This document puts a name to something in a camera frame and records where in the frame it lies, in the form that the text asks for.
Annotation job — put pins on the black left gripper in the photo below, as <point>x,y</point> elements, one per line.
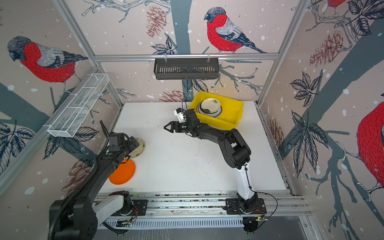
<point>131,145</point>

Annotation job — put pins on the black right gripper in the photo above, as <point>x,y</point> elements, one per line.
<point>179,129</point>

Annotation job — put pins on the cream plate red seal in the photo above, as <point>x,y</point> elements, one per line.
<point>139,150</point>

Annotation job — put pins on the orange plate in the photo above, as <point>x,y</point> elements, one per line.
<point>123,173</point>

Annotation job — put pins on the yellow plastic bin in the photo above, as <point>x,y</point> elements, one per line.
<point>231,111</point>

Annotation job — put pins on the cream plate black flower pattern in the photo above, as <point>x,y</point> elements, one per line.
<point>210,106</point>

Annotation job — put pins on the white plate thin green rim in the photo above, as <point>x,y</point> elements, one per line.
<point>213,115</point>

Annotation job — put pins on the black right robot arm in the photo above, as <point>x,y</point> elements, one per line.
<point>235,152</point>

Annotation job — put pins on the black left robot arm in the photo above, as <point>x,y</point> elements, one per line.
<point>75,217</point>

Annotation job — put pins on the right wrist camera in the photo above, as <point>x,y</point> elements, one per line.
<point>179,113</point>

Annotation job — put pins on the black hanging wire basket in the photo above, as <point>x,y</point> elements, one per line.
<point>186,69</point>

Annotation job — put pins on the white wire mesh basket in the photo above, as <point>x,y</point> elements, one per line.
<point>71,118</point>

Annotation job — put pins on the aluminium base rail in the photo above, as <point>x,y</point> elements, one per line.
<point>177,211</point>

